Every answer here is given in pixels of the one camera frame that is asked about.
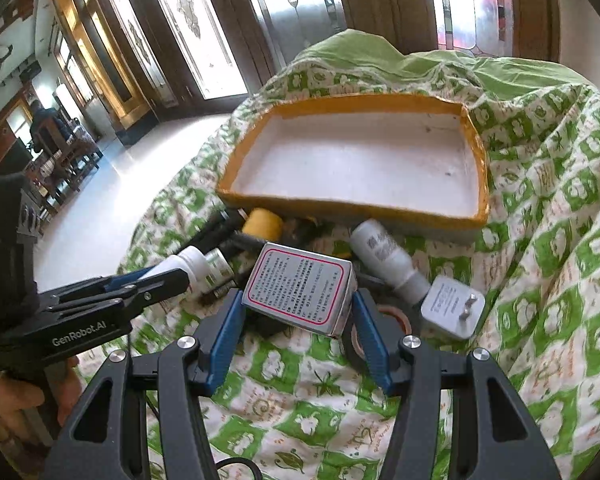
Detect left hand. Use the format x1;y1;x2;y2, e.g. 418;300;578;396
0;356;82;445

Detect white power adapter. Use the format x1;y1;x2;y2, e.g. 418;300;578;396
420;275;486;340

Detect long black tube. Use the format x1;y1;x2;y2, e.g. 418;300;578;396
176;208;248;254

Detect white medicine box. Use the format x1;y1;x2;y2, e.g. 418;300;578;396
242;243;358;338

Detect white bottle green label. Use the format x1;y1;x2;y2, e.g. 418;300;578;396
187;247;234;296

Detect black electrical tape roll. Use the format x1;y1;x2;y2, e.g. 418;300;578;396
341;301;413;375

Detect large white bottle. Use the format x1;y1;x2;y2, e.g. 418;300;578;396
350;219;430;306

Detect yellow taped foam tray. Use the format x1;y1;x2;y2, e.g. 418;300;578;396
216;93;489;244

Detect black cable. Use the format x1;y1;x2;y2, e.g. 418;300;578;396
212;456;266;480

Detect wooden chairs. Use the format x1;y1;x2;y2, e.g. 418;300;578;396
26;118;102;214

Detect wooden doors with glass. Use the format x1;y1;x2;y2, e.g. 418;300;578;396
52;0;560;131

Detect white bottle red label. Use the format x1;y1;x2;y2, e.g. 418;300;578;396
142;246;210;294

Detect green patterned quilt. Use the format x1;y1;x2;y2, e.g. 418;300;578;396
120;30;600;479

